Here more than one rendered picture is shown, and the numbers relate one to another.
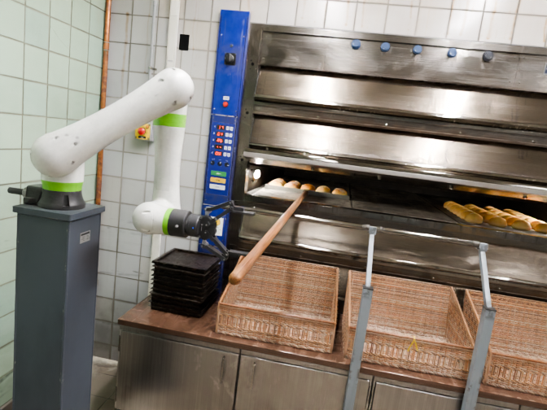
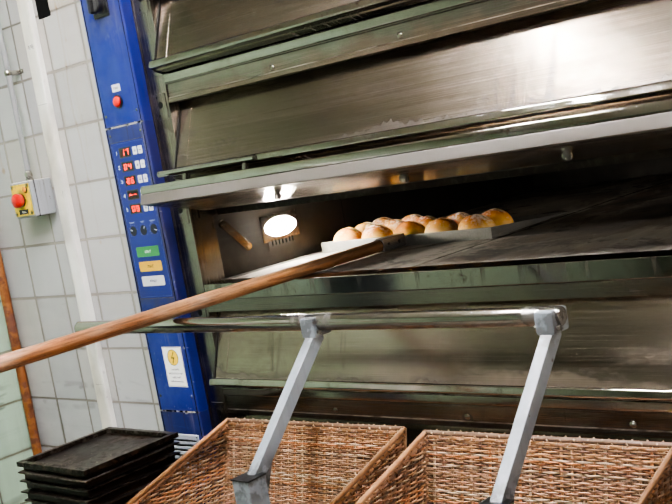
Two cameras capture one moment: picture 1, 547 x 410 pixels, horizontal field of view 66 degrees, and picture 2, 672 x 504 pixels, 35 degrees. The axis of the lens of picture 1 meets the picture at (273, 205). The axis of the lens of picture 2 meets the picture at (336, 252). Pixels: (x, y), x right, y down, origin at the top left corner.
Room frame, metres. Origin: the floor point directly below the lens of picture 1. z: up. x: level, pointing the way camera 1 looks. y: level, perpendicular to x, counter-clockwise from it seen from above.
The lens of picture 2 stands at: (0.37, -1.56, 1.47)
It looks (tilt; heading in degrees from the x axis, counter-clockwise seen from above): 6 degrees down; 34
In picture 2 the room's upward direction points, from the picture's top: 10 degrees counter-clockwise
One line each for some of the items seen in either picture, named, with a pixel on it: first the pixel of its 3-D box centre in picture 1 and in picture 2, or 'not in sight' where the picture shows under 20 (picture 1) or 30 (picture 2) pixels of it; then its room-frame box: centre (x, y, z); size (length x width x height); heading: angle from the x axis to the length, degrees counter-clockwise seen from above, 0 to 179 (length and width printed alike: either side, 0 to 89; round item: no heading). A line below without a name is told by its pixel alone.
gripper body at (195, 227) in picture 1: (203, 226); not in sight; (1.36, 0.22, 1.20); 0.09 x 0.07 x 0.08; 81
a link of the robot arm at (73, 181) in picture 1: (63, 160); not in sight; (1.39, 0.71, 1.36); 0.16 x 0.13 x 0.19; 19
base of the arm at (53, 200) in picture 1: (46, 194); not in sight; (1.41, 0.77, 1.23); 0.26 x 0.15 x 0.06; 82
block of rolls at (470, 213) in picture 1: (493, 215); not in sight; (2.58, -1.36, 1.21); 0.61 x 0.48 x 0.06; 172
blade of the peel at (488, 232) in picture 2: (308, 189); (441, 228); (2.88, -0.23, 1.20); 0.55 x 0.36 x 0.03; 81
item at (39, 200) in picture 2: (145, 131); (32, 198); (2.41, 0.77, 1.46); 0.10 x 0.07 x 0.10; 82
